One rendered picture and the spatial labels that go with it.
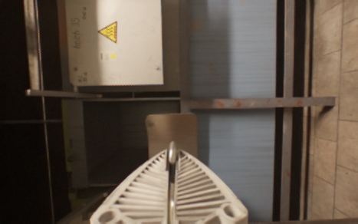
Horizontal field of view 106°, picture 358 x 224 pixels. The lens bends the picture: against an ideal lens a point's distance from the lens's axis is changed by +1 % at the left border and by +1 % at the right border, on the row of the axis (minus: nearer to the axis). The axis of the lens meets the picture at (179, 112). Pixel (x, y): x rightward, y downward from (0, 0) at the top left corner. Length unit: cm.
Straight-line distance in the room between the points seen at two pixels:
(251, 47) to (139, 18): 61
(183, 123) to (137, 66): 46
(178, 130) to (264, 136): 78
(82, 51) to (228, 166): 94
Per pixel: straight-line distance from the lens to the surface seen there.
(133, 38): 68
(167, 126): 21
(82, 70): 73
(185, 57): 76
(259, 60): 95
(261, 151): 97
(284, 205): 119
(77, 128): 87
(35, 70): 71
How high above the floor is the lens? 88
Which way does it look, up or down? 1 degrees down
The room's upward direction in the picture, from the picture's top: 91 degrees counter-clockwise
